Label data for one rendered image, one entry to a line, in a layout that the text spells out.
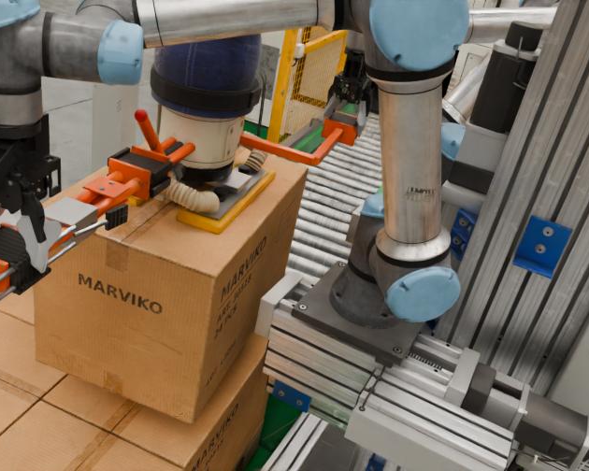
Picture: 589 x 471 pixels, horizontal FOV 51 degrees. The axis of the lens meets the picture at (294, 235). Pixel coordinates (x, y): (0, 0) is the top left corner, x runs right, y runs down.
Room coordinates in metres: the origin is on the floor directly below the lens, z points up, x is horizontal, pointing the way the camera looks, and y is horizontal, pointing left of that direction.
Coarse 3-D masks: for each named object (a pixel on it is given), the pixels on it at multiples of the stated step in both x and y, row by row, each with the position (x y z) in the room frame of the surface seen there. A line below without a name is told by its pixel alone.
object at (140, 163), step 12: (120, 156) 1.04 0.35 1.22; (132, 156) 1.06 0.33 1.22; (144, 156) 1.07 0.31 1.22; (156, 156) 1.06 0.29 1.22; (168, 156) 1.07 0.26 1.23; (108, 168) 1.00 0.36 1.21; (120, 168) 1.00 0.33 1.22; (132, 168) 0.99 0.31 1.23; (144, 168) 1.02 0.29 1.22; (156, 168) 1.03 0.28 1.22; (168, 168) 1.04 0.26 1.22; (144, 180) 0.99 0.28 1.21; (156, 180) 1.02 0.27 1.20; (168, 180) 1.05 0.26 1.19; (144, 192) 0.99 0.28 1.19; (156, 192) 1.00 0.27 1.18
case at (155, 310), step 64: (64, 192) 1.12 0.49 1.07; (64, 256) 1.01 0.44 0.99; (128, 256) 0.98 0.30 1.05; (192, 256) 0.99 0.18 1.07; (256, 256) 1.19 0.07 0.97; (64, 320) 1.01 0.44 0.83; (128, 320) 0.98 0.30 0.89; (192, 320) 0.95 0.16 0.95; (256, 320) 1.31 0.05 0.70; (128, 384) 0.98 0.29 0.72; (192, 384) 0.95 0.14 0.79
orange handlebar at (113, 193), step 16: (336, 128) 1.47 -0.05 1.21; (192, 144) 1.19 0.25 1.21; (256, 144) 1.28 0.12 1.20; (272, 144) 1.28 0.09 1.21; (176, 160) 1.11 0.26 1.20; (304, 160) 1.26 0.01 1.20; (320, 160) 1.27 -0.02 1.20; (112, 176) 0.98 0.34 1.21; (96, 192) 0.90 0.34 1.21; (112, 192) 0.91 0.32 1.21; (128, 192) 0.94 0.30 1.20; (64, 240) 0.77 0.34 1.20
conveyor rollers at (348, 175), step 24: (336, 144) 3.17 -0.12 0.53; (360, 144) 3.23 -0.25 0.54; (312, 168) 2.75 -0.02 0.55; (336, 168) 2.81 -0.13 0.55; (360, 168) 2.87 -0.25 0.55; (312, 192) 2.54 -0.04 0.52; (336, 192) 2.53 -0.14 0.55; (360, 192) 2.59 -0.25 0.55; (312, 216) 2.26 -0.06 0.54; (336, 216) 2.32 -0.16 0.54; (312, 240) 2.07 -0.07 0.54; (336, 240) 2.13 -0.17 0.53; (288, 264) 1.90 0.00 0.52; (312, 264) 1.89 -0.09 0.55
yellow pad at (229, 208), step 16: (240, 160) 1.43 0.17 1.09; (256, 176) 1.35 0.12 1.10; (272, 176) 1.39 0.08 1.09; (224, 192) 1.19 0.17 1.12; (240, 192) 1.25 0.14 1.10; (256, 192) 1.28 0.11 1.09; (224, 208) 1.16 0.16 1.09; (240, 208) 1.19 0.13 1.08; (192, 224) 1.10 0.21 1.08; (208, 224) 1.09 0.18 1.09; (224, 224) 1.11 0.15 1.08
